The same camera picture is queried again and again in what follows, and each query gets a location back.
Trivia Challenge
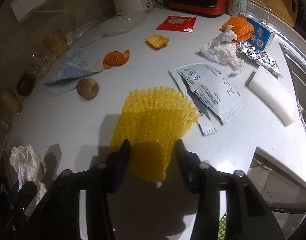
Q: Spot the yellow foam fruit net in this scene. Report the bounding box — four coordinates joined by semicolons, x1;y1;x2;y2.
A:
110;86;201;183

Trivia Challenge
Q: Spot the blue white cloth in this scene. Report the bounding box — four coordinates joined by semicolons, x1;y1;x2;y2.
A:
44;48;101;96

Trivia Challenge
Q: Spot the orange peel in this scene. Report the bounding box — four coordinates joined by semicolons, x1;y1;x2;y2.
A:
103;50;130;68

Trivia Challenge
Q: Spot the aluminium foil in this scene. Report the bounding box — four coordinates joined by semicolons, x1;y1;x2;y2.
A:
236;41;282;79

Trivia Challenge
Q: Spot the blue white milk carton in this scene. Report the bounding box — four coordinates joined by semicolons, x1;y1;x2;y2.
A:
247;17;274;52

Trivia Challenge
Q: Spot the steel kitchen sink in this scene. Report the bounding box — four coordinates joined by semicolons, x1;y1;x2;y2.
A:
279;42;306;138

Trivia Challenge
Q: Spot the small white sachet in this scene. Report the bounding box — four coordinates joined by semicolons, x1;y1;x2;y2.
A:
197;115;217;136

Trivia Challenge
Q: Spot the crumpled white tissue left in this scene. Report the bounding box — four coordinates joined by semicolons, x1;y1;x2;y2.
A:
10;145;47;217

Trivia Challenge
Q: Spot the crumpled white tissue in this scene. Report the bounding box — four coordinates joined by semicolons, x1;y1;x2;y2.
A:
199;25;244;76
10;145;47;217

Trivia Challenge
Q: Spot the brown round nut shell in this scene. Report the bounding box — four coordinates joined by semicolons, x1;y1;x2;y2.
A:
76;78;99;100

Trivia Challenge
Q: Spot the white printed foil pouch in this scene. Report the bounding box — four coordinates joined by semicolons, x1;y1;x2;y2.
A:
170;62;244;124

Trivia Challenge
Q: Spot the white foam block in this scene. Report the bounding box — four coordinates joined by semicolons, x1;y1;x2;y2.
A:
248;66;295;127

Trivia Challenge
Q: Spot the amber glass pair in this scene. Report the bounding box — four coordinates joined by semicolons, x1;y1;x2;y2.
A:
0;86;23;132

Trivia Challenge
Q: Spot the amber glass jar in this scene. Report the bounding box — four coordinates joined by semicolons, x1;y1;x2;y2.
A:
31;48;56;79

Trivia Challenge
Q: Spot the amber ribbed glass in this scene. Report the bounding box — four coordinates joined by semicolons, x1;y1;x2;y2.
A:
42;29;69;59

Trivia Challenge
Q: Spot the clear plastic wrap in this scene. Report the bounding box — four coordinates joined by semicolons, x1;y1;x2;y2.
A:
100;11;147;36

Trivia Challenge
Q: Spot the orange foam fruit net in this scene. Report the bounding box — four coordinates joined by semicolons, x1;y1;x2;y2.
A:
221;16;254;42

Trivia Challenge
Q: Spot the red snack packet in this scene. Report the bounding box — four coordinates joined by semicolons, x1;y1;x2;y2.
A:
156;16;197;33

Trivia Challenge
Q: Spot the clear glass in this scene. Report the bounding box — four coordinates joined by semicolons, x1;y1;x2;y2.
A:
246;0;272;27

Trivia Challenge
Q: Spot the white paper cup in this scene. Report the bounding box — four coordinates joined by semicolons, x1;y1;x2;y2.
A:
227;0;248;16

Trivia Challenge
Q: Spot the white power cable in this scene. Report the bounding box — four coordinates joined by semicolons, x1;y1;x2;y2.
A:
35;9;79;41

